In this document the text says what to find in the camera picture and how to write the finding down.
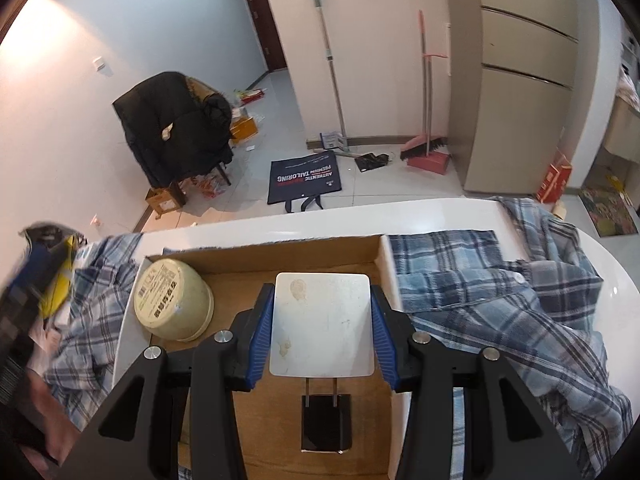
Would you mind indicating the blue plaid shirt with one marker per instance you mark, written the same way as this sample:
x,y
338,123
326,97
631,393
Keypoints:
x,y
500,320

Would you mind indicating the red paper box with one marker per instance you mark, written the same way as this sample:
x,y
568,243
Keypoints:
x,y
552,180

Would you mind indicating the beige refrigerator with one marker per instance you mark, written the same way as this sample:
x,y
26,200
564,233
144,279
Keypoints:
x,y
515,125

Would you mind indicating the pink cloth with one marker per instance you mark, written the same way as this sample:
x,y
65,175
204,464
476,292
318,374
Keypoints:
x,y
629,87

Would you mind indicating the red broom and dustpan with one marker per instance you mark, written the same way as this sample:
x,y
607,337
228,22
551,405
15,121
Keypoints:
x,y
422,147

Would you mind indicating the white blue carton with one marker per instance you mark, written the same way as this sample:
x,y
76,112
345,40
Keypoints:
x,y
332,139

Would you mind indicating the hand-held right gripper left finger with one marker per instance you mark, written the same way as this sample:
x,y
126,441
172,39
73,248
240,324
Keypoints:
x,y
262,340

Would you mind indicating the round cream tin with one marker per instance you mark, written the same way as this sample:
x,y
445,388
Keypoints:
x,y
170,300

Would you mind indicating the white light switch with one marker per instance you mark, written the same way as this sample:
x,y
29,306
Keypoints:
x,y
102,66

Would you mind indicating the black crumpled bag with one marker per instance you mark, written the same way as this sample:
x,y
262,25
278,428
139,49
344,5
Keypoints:
x,y
372,161

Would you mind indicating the red printed wrapper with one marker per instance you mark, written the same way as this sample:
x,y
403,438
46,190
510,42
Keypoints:
x,y
210,186

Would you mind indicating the beige sink cabinet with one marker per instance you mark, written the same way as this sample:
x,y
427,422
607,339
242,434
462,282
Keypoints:
x,y
622,135

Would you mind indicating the white stand mirror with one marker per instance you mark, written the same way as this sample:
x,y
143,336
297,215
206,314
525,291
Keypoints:
x,y
320,325

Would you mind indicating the person's left hand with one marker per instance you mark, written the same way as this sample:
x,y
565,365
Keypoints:
x,y
50,420

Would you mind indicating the small brown cardboard box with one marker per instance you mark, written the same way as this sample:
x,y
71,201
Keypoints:
x,y
162,200

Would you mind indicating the yellow bag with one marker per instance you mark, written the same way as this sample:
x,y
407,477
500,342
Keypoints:
x,y
62,280

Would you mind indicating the grey cloth bag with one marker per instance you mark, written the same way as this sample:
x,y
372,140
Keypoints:
x,y
50,234

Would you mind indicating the navy tote bag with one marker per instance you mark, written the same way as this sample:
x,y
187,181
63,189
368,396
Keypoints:
x,y
305,175

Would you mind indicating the patterned floor mat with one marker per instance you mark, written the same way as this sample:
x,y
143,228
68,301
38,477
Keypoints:
x,y
607,215

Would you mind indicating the dark brown door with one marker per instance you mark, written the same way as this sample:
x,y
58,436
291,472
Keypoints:
x,y
260,15

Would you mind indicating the orange cardboard box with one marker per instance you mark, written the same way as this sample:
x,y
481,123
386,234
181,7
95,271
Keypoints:
x,y
245,129

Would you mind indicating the black jacket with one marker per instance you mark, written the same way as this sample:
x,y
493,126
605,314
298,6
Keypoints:
x,y
160,120

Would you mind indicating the shallow cardboard box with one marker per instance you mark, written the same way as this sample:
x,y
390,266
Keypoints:
x,y
235,285

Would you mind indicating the red green packet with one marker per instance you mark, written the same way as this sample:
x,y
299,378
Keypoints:
x,y
249,96

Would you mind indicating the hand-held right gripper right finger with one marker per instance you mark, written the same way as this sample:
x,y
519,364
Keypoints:
x,y
382,340

